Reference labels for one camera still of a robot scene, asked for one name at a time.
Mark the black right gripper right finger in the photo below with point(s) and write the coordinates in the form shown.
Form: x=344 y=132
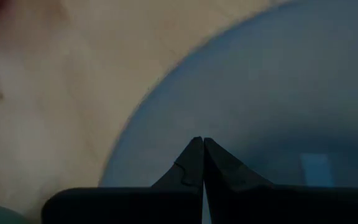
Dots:
x=259 y=205

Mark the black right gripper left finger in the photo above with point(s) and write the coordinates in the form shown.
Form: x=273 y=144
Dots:
x=154 y=205

